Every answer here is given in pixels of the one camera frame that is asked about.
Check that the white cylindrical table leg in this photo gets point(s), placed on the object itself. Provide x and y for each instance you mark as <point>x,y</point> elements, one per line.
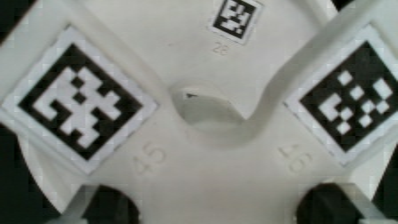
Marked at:
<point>204,107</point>

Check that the white table base plate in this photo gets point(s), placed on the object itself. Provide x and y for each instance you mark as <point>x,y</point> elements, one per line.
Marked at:
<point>206,173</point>

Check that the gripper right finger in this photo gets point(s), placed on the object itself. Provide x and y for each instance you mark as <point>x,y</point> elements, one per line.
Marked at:
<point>334,204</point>

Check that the white round table top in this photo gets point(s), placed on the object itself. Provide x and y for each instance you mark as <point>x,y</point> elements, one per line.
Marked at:
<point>206,43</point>

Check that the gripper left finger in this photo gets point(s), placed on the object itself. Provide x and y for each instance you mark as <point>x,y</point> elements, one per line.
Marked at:
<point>99,206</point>

